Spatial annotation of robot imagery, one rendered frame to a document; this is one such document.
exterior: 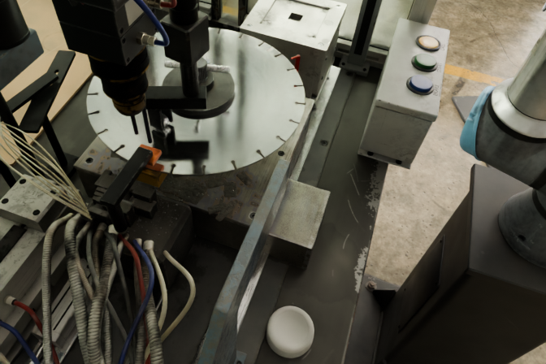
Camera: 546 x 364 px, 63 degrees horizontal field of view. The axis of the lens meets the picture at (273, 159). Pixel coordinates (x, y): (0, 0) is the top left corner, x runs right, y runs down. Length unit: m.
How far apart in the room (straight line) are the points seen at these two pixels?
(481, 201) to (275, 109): 0.46
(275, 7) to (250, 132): 0.42
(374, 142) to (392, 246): 0.87
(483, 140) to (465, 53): 1.93
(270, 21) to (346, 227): 0.44
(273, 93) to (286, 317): 0.34
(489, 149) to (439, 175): 1.21
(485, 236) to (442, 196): 1.03
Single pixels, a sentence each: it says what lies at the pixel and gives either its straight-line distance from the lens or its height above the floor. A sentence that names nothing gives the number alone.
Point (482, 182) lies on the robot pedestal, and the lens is 0.97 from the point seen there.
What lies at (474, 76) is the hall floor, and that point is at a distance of 2.55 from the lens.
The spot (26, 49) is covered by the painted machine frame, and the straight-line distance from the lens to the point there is 0.69.
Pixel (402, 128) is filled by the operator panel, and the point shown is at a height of 0.85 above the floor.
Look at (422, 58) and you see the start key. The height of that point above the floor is 0.91.
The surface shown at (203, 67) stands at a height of 1.00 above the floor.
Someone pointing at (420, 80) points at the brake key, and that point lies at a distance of 0.86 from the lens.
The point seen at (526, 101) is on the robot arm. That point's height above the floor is 1.02.
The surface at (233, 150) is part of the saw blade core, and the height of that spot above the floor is 0.95.
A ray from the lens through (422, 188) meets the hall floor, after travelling 1.91.
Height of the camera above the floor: 1.42
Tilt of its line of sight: 50 degrees down
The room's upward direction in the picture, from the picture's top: 7 degrees clockwise
